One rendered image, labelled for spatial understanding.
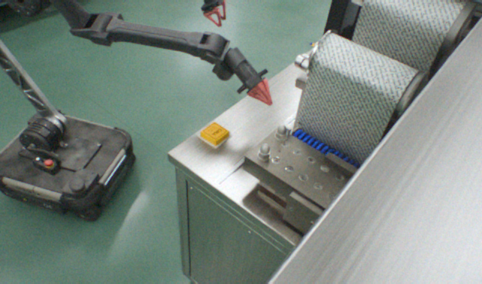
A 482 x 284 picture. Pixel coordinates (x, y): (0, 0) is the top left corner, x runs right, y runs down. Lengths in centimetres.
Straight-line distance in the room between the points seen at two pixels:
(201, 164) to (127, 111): 165
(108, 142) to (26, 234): 62
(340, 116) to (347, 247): 89
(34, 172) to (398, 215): 208
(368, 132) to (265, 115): 46
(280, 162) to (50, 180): 138
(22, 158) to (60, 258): 56
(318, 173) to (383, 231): 87
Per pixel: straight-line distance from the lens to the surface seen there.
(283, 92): 150
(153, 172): 236
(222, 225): 126
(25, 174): 221
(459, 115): 27
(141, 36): 125
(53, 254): 217
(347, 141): 108
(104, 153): 218
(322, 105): 106
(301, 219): 103
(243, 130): 131
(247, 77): 116
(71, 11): 134
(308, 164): 106
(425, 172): 22
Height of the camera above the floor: 180
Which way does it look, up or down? 45 degrees down
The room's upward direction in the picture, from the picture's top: 6 degrees clockwise
